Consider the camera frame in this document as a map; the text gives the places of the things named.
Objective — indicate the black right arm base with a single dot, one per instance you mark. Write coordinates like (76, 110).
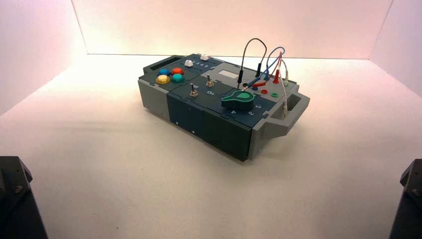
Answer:
(410, 204)

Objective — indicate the yellow push button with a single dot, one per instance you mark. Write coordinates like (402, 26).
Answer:
(163, 79)

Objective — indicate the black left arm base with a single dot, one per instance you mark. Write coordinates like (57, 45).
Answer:
(16, 204)

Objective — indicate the white slider knob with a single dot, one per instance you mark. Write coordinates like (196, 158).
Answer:
(188, 63)
(204, 57)

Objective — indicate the grey and teal control box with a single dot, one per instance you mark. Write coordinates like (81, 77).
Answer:
(214, 125)

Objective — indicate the orange push button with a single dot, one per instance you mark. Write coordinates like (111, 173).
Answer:
(177, 71)

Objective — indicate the small grey display screen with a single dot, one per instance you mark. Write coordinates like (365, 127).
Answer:
(228, 74)

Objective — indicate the metal toggle switch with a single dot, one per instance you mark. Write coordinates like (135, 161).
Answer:
(209, 82)
(193, 92)

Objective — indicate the teal push button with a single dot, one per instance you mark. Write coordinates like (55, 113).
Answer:
(177, 78)

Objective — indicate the blue push button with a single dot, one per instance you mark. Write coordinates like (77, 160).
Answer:
(164, 71)

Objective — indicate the green rotary knob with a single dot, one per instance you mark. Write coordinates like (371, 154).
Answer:
(238, 100)

